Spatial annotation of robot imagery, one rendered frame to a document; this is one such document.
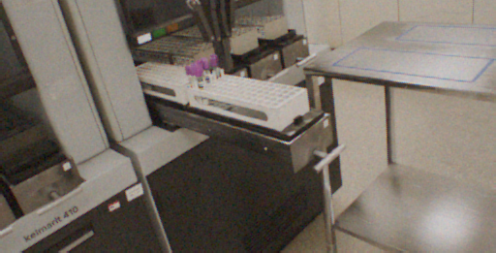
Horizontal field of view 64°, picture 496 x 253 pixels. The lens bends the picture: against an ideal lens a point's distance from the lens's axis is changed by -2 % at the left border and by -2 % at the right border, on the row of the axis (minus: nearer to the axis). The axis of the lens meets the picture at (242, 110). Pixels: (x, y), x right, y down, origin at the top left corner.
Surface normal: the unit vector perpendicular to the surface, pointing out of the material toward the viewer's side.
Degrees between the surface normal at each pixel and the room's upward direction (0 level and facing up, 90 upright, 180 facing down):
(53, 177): 90
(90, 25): 90
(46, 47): 90
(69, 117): 90
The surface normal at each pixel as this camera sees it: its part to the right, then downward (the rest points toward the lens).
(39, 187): 0.69, 0.18
